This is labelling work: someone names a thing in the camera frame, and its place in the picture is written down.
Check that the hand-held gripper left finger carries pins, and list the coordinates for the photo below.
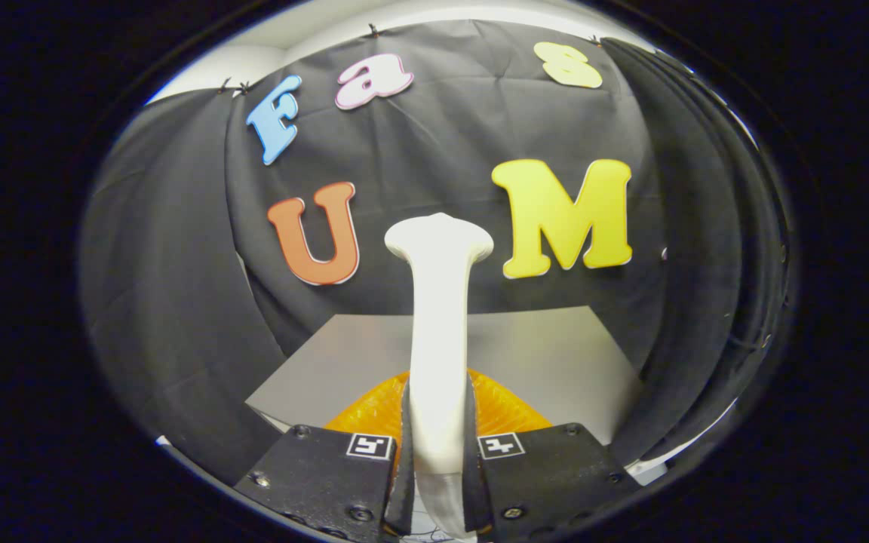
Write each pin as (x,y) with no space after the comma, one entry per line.
(321,475)

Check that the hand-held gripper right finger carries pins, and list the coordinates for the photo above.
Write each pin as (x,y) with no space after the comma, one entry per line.
(555,475)

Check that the white garment steamer head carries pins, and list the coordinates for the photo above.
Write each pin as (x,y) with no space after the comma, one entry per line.
(438,339)

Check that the beige cabinet with grey top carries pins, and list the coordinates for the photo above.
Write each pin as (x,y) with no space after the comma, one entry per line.
(540,354)

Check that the black backdrop cloth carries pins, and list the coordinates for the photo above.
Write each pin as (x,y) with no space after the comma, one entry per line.
(434,151)

